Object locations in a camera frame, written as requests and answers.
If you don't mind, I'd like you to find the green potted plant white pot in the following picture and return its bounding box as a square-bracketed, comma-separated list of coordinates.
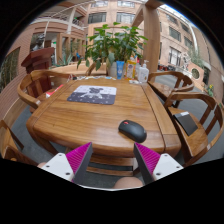
[77, 21, 149, 79]

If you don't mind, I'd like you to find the dark red wooden chair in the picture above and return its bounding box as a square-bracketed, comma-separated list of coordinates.
[20, 46, 56, 74]

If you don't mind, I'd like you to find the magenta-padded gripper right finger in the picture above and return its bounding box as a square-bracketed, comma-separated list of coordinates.
[133, 142, 184, 185]

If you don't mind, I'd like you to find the white statue on pedestal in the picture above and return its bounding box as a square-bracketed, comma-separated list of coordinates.
[182, 53, 193, 73]

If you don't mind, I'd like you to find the yellow flowering potted plant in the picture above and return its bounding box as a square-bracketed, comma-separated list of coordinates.
[206, 84, 215, 98]

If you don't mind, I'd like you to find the blue squeeze tube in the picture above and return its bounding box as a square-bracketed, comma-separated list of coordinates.
[116, 60, 126, 81]

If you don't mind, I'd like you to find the wooden armchair with round back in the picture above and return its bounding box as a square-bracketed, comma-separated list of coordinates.
[0, 119, 39, 167]
[84, 61, 108, 77]
[163, 91, 224, 168]
[17, 69, 73, 113]
[146, 70, 195, 108]

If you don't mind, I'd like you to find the red booklet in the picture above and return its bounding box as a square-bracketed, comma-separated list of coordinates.
[45, 83, 65, 99]

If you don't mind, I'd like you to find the cartoon print mouse pad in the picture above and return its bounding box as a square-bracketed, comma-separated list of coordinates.
[66, 84, 118, 106]

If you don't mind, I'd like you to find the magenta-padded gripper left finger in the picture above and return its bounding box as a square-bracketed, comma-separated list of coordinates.
[40, 142, 94, 185]

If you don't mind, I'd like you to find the white pump bottle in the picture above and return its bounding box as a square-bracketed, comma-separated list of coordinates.
[137, 59, 150, 84]

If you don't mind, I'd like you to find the black computer mouse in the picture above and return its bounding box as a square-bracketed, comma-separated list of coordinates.
[118, 119, 148, 144]

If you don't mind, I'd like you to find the yellow liquid soap bottle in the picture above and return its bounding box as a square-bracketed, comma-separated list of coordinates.
[125, 56, 137, 81]

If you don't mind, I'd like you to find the black notebook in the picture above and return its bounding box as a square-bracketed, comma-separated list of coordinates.
[173, 111, 199, 137]

